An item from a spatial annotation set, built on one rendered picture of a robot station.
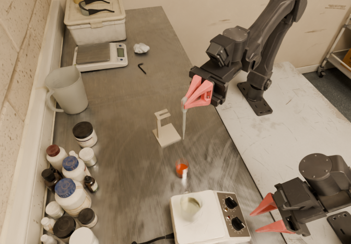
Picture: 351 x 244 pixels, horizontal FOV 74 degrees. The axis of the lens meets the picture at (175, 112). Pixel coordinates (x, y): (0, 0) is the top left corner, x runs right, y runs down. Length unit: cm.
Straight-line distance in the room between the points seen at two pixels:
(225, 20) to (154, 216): 161
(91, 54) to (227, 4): 113
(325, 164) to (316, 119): 59
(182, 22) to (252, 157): 128
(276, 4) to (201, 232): 63
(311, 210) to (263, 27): 46
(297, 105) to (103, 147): 80
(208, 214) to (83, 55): 94
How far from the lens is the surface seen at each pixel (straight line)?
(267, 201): 59
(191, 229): 64
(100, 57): 121
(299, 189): 49
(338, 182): 52
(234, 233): 68
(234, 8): 200
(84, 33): 138
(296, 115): 105
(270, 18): 74
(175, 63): 120
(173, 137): 86
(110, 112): 98
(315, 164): 51
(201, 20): 193
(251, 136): 92
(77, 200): 71
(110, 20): 133
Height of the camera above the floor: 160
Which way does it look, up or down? 48 degrees down
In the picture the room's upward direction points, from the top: straight up
